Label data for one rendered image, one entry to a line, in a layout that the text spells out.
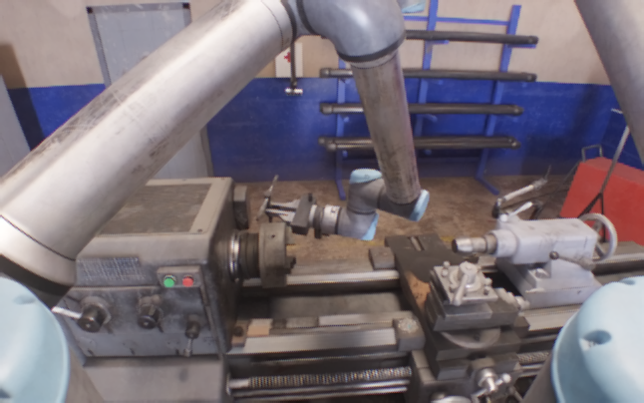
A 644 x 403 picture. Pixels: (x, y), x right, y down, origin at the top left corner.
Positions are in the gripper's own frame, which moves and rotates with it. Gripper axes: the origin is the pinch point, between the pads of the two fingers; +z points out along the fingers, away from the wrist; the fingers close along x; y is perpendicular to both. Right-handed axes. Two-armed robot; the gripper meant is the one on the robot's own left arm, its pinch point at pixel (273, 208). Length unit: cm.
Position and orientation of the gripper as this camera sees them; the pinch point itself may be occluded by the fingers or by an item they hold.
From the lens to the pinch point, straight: 108.6
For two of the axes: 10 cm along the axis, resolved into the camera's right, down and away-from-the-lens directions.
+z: -9.7, -1.7, 1.7
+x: -2.4, 7.1, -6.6
